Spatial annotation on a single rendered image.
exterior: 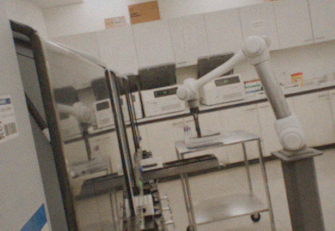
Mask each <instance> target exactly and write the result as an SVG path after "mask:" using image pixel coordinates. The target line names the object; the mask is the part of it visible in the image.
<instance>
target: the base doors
mask: <svg viewBox="0 0 335 231"><path fill-rule="evenodd" d="M332 93H335V89H333V90H327V91H323V92H317V93H311V94H307V95H301V96H296V97H292V98H286V102H287V104H288V107H289V109H290V111H291V112H292V113H297V114H299V116H300V117H301V118H302V120H303V123H304V128H305V133H306V143H307V146H308V147H314V146H318V145H324V144H329V143H333V142H335V94H333V95H332ZM319 95H320V96H319ZM321 95H327V96H321ZM327 98H328V100H327ZM331 98H332V99H331ZM314 100H315V102H309V103H308V101H314ZM328 101H330V104H329V105H328ZM266 106H269V107H266ZM260 107H265V108H260ZM254 108H256V109H254ZM246 109H252V110H246ZM240 114H244V115H241V116H237V117H236V115H240ZM190 120H194V118H193V116H190V117H184V118H183V119H182V118H179V119H176V120H169V121H163V122H160V123H154V124H148V125H144V126H138V130H139V131H140V136H141V138H142V140H141V141H140V143H141V148H142V151H143V150H147V152H149V151H151V152H153V157H157V156H160V157H161V160H162V163H164V162H170V161H174V160H177V155H176V149H175V144H174V142H176V141H182V140H184V136H183V133H184V130H183V127H186V125H187V126H188V127H190V128H191V132H196V128H195V123H194V121H190ZM275 120H276V119H275V116H274V114H273V111H272V108H271V106H270V104H269V102H265V103H262V104H255V105H249V106H245V107H240V108H234V109H227V110H221V111H216V112H211V113H206V114H199V115H198V121H199V126H200V130H211V129H218V128H222V129H223V131H224V132H226V131H233V130H239V129H243V130H245V131H247V132H251V133H253V134H255V135H258V136H260V137H261V139H263V140H264V141H263V142H261V146H262V151H263V157H266V156H272V155H271V152H273V151H278V150H281V149H282V146H281V144H280V143H279V140H278V137H277V134H276V132H275V128H274V126H273V123H274V121H275ZM186 121H188V122H186ZM179 122H182V123H180V124H175V123H179ZM173 124H174V125H173ZM181 126H182V127H181ZM145 127H146V129H145ZM165 129H170V130H165ZM146 130H147V131H146ZM162 130H164V131H162ZM147 136H148V138H147ZM148 143H149V144H148ZM149 146H150V147H149ZM245 147H246V154H247V160H248V159H253V158H257V157H259V154H258V147H257V140H256V141H250V142H245ZM209 153H214V154H215V155H216V156H217V157H218V159H219V163H220V161H222V162H223V163H224V164H228V163H233V162H239V161H243V160H244V156H243V150H242V143H241V144H235V145H229V146H226V147H221V148H215V149H211V150H205V151H200V152H193V153H188V154H184V158H188V157H194V156H199V155H203V154H209ZM189 154H190V155H189Z"/></svg>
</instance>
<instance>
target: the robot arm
mask: <svg viewBox="0 0 335 231"><path fill-rule="evenodd" d="M270 45H271V40H270V39H269V37H268V36H265V35H264V36H260V37H259V36H251V37H248V38H247V39H246V40H245V41H244V43H243V48H242V49H241V50H240V51H239V52H238V53H237V54H236V55H234V56H233V57H232V58H231V59H230V60H229V61H228V62H226V63H225V64H223V65H221V66H219V67H218V68H216V69H215V70H213V71H211V72H210V73H208V74H206V75H205V76H203V77H202V78H200V79H198V80H197V81H196V80H195V79H193V78H189V79H186V80H184V84H183V85H182V86H181V87H179V88H178V89H177V97H178V99H179V100H181V101H187V105H188V107H189V109H190V112H191V113H193V118H194V123H195V128H196V132H197V136H198V138H200V137H202V136H201V132H200V126H199V121H198V114H197V112H198V111H199V107H198V106H199V99H198V90H199V89H200V88H201V87H203V86H204V85H205V84H207V83H209V82H210V81H212V80H214V79H216V78H218V77H219V76H220V75H223V74H224V73H226V72H227V71H229V70H231V69H233V68H234V67H236V66H238V65H241V64H243V63H246V62H249V63H250V64H251V65H253V66H254V68H255V70H256V73H257V75H258V78H259V80H260V83H261V85H262V86H263V89H264V92H265V94H266V96H267V99H268V101H269V104H270V106H271V108H272V111H273V114H274V116H275V119H276V120H275V121H274V123H273V126H274V128H275V132H276V134H277V137H278V140H279V143H280V144H281V146H282V149H281V150H278V153H281V154H283V155H285V156H287V157H294V156H300V155H303V154H309V153H314V151H313V150H311V149H309V148H308V147H307V143H306V133H305V128H304V123H303V120H302V118H301V117H300V116H299V114H297V113H292V112H291V111H290V109H289V107H288V104H287V102H286V99H285V97H284V94H283V92H282V90H281V87H280V85H279V83H278V81H277V78H276V76H275V73H274V70H273V67H272V64H271V63H270V60H269V59H270V54H269V50H268V48H269V47H270Z"/></svg>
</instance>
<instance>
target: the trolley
mask: <svg viewBox="0 0 335 231"><path fill-rule="evenodd" d="M256 140H257V147H258V154H259V158H260V165H261V171H262V176H263V183H264V189H265V193H266V200H267V206H266V205H265V204H264V203H263V202H262V201H261V200H260V199H259V198H258V197H257V196H256V195H255V194H253V191H252V184H251V178H250V174H249V167H248V160H247V154H246V147H245V142H250V141H256ZM263 141H264V140H263V139H261V137H260V136H258V135H255V134H253V133H251V132H247V131H245V130H243V129H239V130H233V131H226V132H224V138H220V139H212V140H207V141H200V142H194V143H191V144H185V143H184V140H182V141H176V142H174V144H175V149H176V155H177V160H179V159H180V157H179V155H180V156H181V159H184V154H188V153H193V152H200V151H205V150H211V149H215V148H221V147H226V146H229V145H235V144H241V143H242V150H243V156H244V161H245V167H246V174H247V178H248V184H249V191H248V192H243V193H237V194H231V195H228V196H223V197H218V198H214V199H209V200H203V201H200V202H195V203H193V201H192V197H191V191H190V185H189V180H188V175H187V173H184V177H183V174H180V178H181V184H182V191H183V195H184V201H185V207H186V211H187V217H188V226H187V228H186V231H198V230H197V226H201V225H204V224H209V223H214V222H218V221H223V220H229V219H232V218H237V217H242V216H246V215H250V217H251V220H252V221H254V222H257V221H259V220H260V218H261V215H260V214H259V213H262V212H267V211H268V212H269V217H270V224H271V228H272V230H271V231H276V227H275V221H274V217H273V210H272V203H271V199H270V192H269V186H268V182H267V175H266V168H265V164H264V157H263V151H262V146H261V142H263ZM184 179H185V183H184ZM185 185H186V189H187V194H186V189H185ZM187 195H188V200H187ZM188 201H189V203H188ZM190 213H191V216H190ZM191 217H192V222H193V223H192V222H191Z"/></svg>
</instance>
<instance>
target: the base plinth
mask: <svg viewBox="0 0 335 231"><path fill-rule="evenodd" d="M311 148H313V149H315V150H318V151H320V150H326V149H329V148H335V142H333V143H329V144H324V145H318V146H314V147H311ZM274 159H278V158H276V157H275V156H273V155H272V156H266V157H264V161H268V160H274ZM259 162H260V158H259V157H257V158H253V159H248V164H249V165H250V164H253V163H259ZM225 165H226V167H224V166H223V165H221V166H220V168H219V167H214V168H208V169H202V170H199V171H194V172H188V173H187V175H188V177H190V176H191V177H193V176H196V175H202V174H207V173H210V172H216V171H222V170H225V169H230V168H236V167H240V166H245V161H244V160H243V161H239V162H233V163H228V164H225ZM178 178H180V175H171V176H168V177H161V178H158V179H159V181H158V182H157V183H160V182H164V181H170V180H175V179H178Z"/></svg>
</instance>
